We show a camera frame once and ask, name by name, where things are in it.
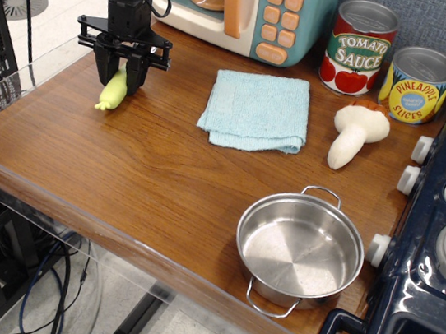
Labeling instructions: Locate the light blue folded cloth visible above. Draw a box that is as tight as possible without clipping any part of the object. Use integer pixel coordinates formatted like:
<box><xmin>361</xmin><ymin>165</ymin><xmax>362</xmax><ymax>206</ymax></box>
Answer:
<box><xmin>197</xmin><ymin>69</ymin><xmax>310</xmax><ymax>155</ymax></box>

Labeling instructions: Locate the blue cable under table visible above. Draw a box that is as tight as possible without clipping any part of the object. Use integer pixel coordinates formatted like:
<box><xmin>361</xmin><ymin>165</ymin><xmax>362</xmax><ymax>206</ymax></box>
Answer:
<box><xmin>16</xmin><ymin>237</ymin><xmax>76</xmax><ymax>334</ymax></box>

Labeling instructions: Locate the silver metal pot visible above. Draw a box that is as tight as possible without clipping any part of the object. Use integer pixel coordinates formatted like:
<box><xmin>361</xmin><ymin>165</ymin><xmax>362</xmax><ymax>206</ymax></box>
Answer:
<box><xmin>235</xmin><ymin>185</ymin><xmax>365</xmax><ymax>319</ymax></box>

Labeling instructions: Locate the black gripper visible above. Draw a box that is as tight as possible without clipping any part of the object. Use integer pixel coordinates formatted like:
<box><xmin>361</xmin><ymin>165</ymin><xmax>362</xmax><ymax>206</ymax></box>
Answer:
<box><xmin>77</xmin><ymin>0</ymin><xmax>173</xmax><ymax>96</ymax></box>

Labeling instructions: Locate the teal toy microwave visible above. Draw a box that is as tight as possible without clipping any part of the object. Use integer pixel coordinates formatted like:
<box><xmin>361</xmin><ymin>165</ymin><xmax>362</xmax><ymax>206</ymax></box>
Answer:
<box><xmin>153</xmin><ymin>0</ymin><xmax>338</xmax><ymax>67</ymax></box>

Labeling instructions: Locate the white stove knob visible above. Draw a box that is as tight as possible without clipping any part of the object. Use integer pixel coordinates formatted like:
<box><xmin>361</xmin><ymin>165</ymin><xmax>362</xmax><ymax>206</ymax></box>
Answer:
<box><xmin>411</xmin><ymin>136</ymin><xmax>434</xmax><ymax>165</ymax></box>
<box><xmin>397</xmin><ymin>165</ymin><xmax>421</xmax><ymax>196</ymax></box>
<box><xmin>365</xmin><ymin>234</ymin><xmax>392</xmax><ymax>267</ymax></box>

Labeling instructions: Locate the pineapple slices can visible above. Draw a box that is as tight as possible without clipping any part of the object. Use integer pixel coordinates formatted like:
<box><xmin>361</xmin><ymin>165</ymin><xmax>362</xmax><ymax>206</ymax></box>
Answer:
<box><xmin>377</xmin><ymin>46</ymin><xmax>446</xmax><ymax>125</ymax></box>

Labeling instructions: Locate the white plush mushroom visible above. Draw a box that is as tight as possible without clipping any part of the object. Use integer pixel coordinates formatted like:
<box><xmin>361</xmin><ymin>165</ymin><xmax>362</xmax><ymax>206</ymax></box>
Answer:
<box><xmin>327</xmin><ymin>100</ymin><xmax>390</xmax><ymax>169</ymax></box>

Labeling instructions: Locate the tomato sauce can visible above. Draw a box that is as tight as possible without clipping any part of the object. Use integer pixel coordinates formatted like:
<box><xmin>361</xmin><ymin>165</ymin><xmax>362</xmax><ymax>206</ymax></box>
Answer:
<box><xmin>318</xmin><ymin>0</ymin><xmax>400</xmax><ymax>96</ymax></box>

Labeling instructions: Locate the white stove knob middle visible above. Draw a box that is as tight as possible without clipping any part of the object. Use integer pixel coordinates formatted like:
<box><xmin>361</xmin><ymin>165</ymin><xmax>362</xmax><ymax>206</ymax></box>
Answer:
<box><xmin>397</xmin><ymin>165</ymin><xmax>421</xmax><ymax>196</ymax></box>

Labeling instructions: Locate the white stove knob upper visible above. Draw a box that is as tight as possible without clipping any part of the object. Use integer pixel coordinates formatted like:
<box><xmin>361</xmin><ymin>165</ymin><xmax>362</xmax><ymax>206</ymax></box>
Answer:
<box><xmin>411</xmin><ymin>136</ymin><xmax>434</xmax><ymax>165</ymax></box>

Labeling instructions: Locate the white stove knob lower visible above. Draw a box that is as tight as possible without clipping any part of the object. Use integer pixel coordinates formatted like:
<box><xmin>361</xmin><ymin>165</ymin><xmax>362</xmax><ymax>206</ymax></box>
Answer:
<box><xmin>365</xmin><ymin>234</ymin><xmax>392</xmax><ymax>267</ymax></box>

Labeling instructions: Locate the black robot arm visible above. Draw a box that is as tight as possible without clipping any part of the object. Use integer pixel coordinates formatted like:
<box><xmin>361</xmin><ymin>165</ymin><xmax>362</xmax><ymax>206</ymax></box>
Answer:
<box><xmin>78</xmin><ymin>0</ymin><xmax>173</xmax><ymax>95</ymax></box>

